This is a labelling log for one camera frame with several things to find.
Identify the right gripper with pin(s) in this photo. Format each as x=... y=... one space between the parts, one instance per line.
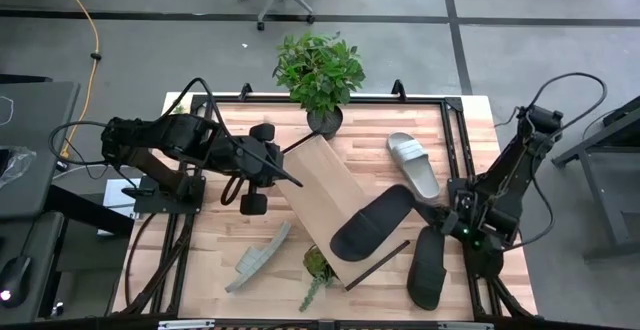
x=455 y=225

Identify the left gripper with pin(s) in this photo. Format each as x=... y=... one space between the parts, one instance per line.
x=255 y=165

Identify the grey slide sandal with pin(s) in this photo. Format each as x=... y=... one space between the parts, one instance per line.
x=410 y=165

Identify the black slide sandal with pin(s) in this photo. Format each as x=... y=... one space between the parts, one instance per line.
x=426 y=275
x=370 y=225

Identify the grey shoe sole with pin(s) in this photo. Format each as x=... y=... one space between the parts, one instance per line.
x=260 y=257

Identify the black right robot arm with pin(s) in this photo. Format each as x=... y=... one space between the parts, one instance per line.
x=510 y=170

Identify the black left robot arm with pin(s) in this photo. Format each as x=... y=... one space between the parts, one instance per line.
x=170 y=135

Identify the small green fallen leaf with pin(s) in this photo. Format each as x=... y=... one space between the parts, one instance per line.
x=178 y=108

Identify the leafy plant in black pot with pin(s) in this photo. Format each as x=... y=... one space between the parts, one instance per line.
x=320 y=75

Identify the succulent plant in black pot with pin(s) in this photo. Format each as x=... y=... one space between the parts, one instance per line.
x=316 y=265

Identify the grey metal stand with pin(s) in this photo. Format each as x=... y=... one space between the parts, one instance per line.
x=607 y=205

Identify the grey desk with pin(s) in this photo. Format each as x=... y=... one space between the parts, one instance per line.
x=40 y=135

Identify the clear plastic bag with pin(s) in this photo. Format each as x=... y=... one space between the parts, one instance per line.
x=15 y=165

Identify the black computer mouse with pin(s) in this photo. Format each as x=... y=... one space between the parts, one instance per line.
x=15 y=280

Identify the silver metal bracket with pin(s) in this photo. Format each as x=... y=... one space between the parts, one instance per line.
x=465 y=326
x=185 y=324

